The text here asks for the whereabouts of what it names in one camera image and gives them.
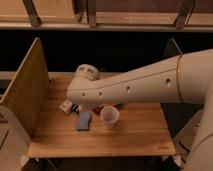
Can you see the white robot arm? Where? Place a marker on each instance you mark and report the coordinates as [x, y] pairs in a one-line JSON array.
[[183, 78]]

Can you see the small brown object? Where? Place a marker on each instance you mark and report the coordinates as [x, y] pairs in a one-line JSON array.
[[97, 110]]

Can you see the small white bottle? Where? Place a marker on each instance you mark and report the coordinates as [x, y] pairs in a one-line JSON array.
[[66, 106]]

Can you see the left wooden divider panel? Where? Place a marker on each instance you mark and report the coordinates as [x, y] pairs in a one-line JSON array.
[[23, 98]]

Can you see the wooden shelf rail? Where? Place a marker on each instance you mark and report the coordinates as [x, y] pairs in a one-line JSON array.
[[108, 15]]

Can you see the orange bowl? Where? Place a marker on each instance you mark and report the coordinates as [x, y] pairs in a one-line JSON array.
[[116, 105]]

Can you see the right dark divider panel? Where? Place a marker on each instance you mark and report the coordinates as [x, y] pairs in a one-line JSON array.
[[171, 49]]

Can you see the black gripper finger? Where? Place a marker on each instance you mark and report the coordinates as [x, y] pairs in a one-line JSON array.
[[81, 108], [74, 107]]

